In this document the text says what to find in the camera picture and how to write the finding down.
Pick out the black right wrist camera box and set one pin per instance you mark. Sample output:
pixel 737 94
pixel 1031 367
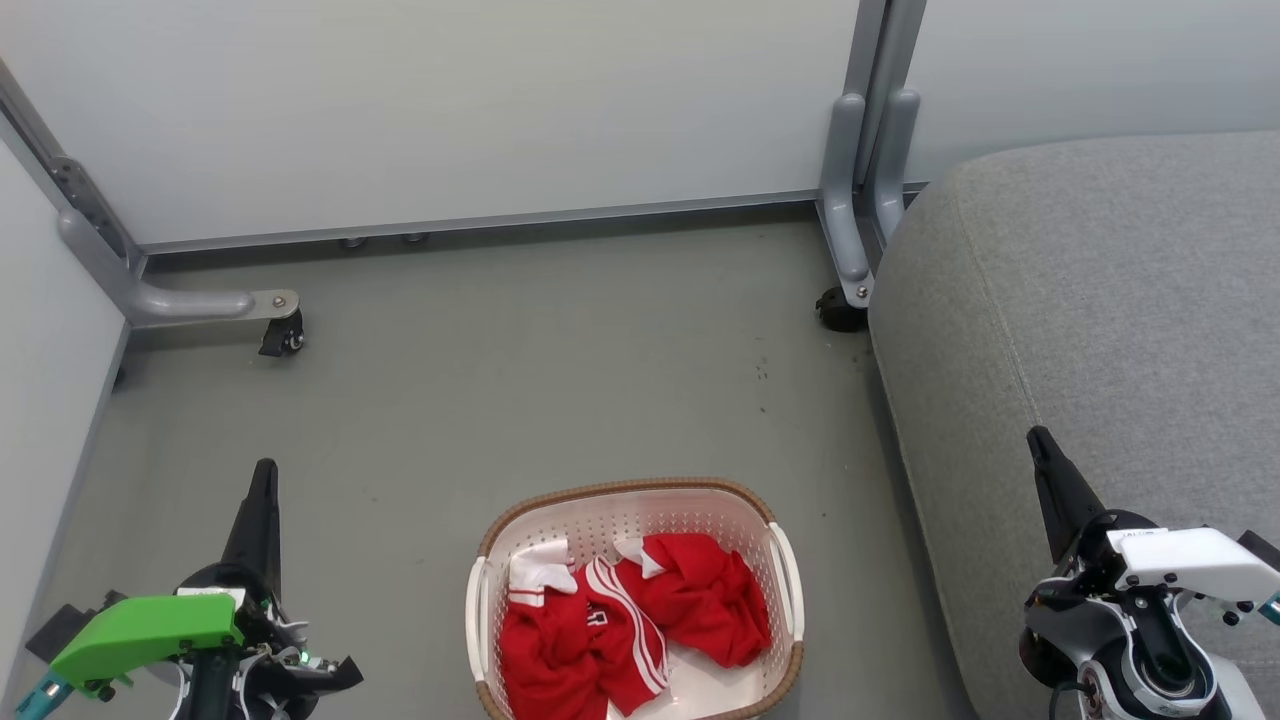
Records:
pixel 1262 548

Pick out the grey partition leg single foot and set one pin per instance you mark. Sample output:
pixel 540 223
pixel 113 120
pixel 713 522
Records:
pixel 180 302

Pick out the plain red garment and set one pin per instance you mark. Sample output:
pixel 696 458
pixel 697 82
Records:
pixel 700 600

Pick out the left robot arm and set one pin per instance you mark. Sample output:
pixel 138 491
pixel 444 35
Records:
pixel 212 697

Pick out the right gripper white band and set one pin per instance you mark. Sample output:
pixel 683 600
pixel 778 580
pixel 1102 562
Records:
pixel 1190 560

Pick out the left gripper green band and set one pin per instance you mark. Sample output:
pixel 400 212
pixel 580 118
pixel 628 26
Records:
pixel 140 630

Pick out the grey fabric sofa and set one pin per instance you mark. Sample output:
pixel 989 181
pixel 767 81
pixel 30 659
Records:
pixel 1100 300

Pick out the grey partition base rail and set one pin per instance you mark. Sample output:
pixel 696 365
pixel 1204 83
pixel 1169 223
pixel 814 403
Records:
pixel 480 225

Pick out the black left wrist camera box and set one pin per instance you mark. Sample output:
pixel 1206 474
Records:
pixel 55 630

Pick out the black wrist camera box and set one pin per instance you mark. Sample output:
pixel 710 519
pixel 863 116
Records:
pixel 1262 548
pixel 55 630

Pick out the white perforated laundry basket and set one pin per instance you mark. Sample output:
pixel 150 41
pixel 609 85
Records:
pixel 640 510

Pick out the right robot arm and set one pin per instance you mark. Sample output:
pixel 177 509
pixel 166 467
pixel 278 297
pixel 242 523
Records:
pixel 1150 660

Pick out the grey partition leg double foot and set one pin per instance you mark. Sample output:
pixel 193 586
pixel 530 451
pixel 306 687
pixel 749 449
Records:
pixel 845 200

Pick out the black caster wheel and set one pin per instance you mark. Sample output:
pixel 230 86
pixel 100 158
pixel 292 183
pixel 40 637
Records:
pixel 838 312
pixel 282 335

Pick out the red jersey with white stripes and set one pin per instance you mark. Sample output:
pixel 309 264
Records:
pixel 560 650

